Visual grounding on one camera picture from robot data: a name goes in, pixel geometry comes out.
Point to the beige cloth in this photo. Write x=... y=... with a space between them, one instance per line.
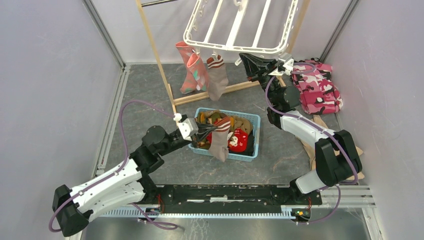
x=311 y=152

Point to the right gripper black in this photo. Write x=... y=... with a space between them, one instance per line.
x=257 y=68

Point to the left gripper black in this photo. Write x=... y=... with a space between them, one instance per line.
x=202 y=127

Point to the olive yellow sock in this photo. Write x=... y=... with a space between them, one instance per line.
x=212 y=116

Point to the blue plastic basket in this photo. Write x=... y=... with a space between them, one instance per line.
x=256 y=123

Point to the grey brown striped sock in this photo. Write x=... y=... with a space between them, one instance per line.
x=218 y=80

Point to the pink sock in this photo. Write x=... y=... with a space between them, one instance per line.
x=186 y=68
x=199 y=74

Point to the red sock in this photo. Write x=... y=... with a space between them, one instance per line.
x=239 y=141

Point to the black metal rod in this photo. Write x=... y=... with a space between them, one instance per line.
x=156 y=2

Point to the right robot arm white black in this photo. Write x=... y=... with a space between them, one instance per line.
x=336 y=157

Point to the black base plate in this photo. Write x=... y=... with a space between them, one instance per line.
x=227 y=198

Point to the toothed cable rail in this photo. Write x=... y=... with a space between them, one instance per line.
x=133 y=212

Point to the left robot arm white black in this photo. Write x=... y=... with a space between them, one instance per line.
x=128 y=182

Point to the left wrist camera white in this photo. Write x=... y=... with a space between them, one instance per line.
x=187 y=126

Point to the white clip hanger frame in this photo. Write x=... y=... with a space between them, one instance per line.
x=272 y=31

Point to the wooden rack frame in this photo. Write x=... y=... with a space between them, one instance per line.
x=152 y=49

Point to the pink camouflage bag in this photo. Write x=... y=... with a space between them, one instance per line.
x=318 y=94

